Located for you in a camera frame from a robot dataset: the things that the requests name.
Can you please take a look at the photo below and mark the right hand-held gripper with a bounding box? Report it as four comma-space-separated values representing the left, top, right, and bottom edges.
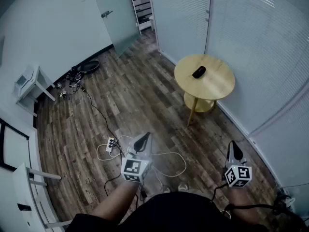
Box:
224, 140, 253, 188

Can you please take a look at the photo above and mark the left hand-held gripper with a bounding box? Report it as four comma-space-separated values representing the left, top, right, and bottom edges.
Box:
120, 131, 155, 183

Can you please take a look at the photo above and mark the small black object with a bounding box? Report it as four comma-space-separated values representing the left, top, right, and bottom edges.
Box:
192, 66, 207, 79

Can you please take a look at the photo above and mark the person's right forearm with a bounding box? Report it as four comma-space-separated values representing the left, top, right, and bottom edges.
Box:
226, 186, 253, 209

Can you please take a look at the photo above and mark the person's left forearm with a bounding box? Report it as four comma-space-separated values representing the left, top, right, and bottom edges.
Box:
91, 181, 141, 221

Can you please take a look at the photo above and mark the white power strip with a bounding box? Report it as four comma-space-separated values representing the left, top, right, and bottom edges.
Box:
105, 137, 115, 153

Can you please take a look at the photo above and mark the round wooden side table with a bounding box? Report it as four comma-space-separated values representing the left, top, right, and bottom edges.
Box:
174, 54, 236, 127

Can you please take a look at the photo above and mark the person's black shirt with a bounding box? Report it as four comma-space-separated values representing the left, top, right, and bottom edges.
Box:
65, 191, 309, 232

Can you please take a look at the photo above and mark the black oval floor device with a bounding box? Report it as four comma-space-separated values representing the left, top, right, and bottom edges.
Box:
79, 60, 100, 73

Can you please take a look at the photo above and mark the white window blind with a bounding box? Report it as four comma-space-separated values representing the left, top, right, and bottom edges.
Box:
148, 0, 211, 65
204, 0, 309, 134

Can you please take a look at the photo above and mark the small white side table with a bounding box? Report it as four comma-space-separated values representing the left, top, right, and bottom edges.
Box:
14, 65, 56, 117

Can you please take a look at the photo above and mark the frosted glass door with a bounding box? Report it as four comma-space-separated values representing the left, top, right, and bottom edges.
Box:
90, 0, 141, 58

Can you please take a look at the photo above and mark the white long-legged table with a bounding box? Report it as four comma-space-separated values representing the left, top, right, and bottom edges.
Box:
12, 162, 71, 232

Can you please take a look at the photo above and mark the black framed white board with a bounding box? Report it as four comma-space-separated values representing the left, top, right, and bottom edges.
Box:
0, 118, 30, 172

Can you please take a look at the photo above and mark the white box device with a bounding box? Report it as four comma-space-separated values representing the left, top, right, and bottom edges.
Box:
14, 66, 35, 93

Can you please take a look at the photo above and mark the white shelf unit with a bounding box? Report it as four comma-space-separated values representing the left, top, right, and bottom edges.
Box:
129, 0, 155, 33

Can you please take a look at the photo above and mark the white looped cable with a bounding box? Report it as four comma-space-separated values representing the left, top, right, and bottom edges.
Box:
96, 135, 188, 178

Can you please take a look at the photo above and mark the long black floor cable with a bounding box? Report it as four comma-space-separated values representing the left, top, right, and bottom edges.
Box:
82, 87, 123, 144

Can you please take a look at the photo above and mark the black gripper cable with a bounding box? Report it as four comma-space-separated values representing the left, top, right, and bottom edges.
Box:
212, 184, 309, 223

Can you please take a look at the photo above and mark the pile of cables and chargers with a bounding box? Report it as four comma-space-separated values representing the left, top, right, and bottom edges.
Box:
56, 66, 85, 99

